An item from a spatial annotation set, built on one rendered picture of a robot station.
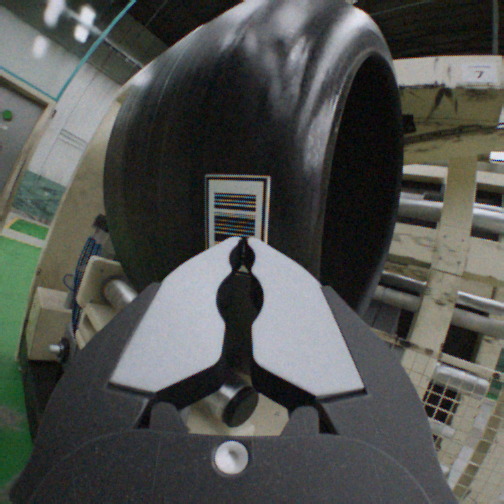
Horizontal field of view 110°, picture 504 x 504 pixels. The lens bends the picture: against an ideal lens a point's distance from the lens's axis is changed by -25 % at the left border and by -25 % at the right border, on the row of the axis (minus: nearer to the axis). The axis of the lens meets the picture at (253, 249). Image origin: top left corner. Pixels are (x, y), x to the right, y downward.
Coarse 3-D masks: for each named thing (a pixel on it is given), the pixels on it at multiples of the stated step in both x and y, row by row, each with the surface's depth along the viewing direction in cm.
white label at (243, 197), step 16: (208, 176) 14; (224, 176) 13; (240, 176) 13; (256, 176) 13; (208, 192) 14; (224, 192) 13; (240, 192) 13; (256, 192) 13; (208, 208) 14; (224, 208) 14; (240, 208) 13; (256, 208) 13; (208, 224) 14; (224, 224) 14; (240, 224) 14; (256, 224) 13; (208, 240) 15; (224, 240) 14; (240, 272) 14
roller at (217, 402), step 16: (112, 288) 38; (128, 288) 38; (112, 304) 37; (224, 384) 21; (240, 384) 21; (208, 400) 20; (224, 400) 19; (240, 400) 19; (256, 400) 21; (224, 416) 19; (240, 416) 20
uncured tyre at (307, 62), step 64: (256, 0) 15; (320, 0) 15; (192, 64) 14; (256, 64) 13; (320, 64) 14; (384, 64) 25; (128, 128) 20; (192, 128) 14; (256, 128) 14; (320, 128) 15; (384, 128) 45; (128, 192) 20; (192, 192) 14; (320, 192) 17; (384, 192) 53; (128, 256) 24; (192, 256) 16; (320, 256) 19; (384, 256) 48
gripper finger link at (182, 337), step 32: (224, 256) 10; (160, 288) 8; (192, 288) 8; (224, 288) 8; (160, 320) 7; (192, 320) 7; (128, 352) 6; (160, 352) 6; (192, 352) 6; (224, 352) 6; (128, 384) 5; (160, 384) 5; (192, 384) 5
